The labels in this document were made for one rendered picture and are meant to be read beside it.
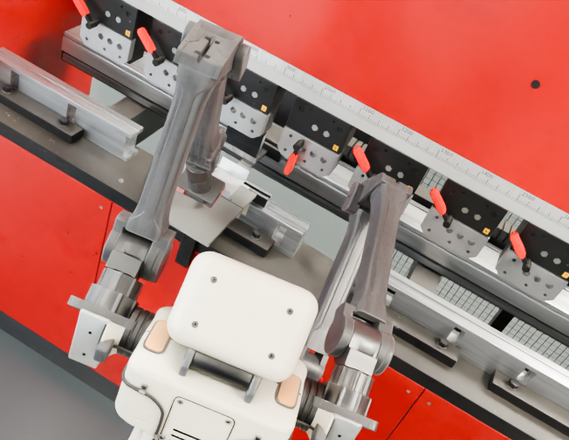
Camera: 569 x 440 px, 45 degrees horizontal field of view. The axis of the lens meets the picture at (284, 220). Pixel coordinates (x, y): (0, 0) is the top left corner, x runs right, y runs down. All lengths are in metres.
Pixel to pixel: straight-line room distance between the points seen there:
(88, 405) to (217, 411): 1.45
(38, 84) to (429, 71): 1.12
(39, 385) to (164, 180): 1.50
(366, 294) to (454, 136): 0.46
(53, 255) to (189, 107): 1.21
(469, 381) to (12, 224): 1.42
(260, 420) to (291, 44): 0.87
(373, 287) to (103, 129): 1.03
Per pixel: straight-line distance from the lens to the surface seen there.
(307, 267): 1.88
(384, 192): 1.40
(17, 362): 2.59
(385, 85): 1.56
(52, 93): 2.09
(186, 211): 1.71
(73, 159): 1.99
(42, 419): 2.47
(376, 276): 1.29
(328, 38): 1.57
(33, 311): 2.47
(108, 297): 1.17
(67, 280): 2.26
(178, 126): 1.11
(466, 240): 1.67
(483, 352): 1.87
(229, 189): 1.82
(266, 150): 2.01
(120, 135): 1.99
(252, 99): 1.70
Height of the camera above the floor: 2.11
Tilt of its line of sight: 38 degrees down
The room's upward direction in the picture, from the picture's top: 23 degrees clockwise
